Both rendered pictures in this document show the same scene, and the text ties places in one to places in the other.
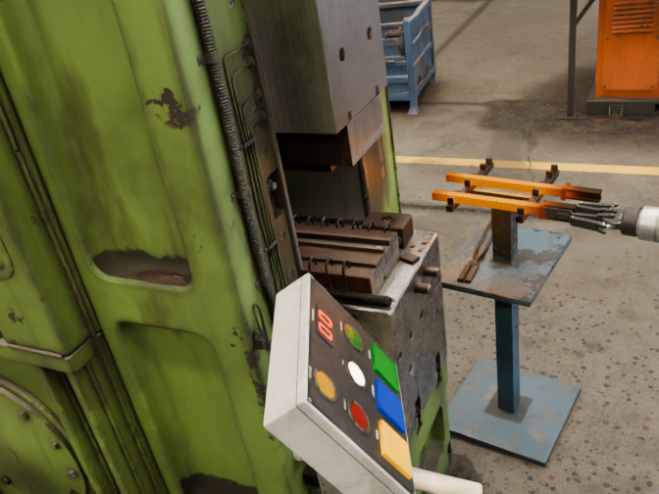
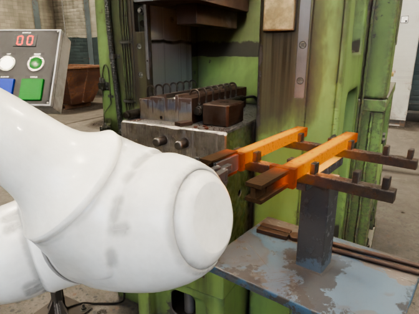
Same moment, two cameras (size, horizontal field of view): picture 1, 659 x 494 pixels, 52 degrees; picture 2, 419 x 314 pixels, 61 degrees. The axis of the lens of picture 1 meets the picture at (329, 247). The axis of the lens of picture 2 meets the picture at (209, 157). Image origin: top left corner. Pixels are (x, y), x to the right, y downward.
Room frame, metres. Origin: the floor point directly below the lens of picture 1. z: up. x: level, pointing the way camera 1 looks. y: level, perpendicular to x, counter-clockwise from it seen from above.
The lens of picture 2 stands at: (1.54, -1.25, 1.13)
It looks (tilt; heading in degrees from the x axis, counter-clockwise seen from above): 17 degrees down; 89
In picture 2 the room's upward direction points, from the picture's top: straight up
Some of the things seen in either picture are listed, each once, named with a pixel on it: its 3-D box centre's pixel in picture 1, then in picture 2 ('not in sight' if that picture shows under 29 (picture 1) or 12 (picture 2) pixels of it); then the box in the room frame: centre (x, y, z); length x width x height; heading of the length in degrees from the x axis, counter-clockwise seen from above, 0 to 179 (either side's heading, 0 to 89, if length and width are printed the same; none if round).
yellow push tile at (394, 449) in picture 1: (392, 450); not in sight; (0.78, -0.04, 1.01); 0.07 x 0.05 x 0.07; 175
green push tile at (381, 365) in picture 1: (382, 369); (32, 90); (0.98, -0.06, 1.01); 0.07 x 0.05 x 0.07; 175
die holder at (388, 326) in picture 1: (330, 322); (212, 170); (1.57, 0.03, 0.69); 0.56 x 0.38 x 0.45; 60
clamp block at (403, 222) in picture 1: (387, 229); (224, 112); (1.60, -0.17, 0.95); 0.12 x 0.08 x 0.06; 60
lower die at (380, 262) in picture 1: (310, 255); (198, 99); (1.52, 0.05, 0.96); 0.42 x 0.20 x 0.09; 60
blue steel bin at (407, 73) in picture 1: (354, 56); not in sight; (5.56, -0.48, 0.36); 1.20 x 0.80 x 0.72; 65
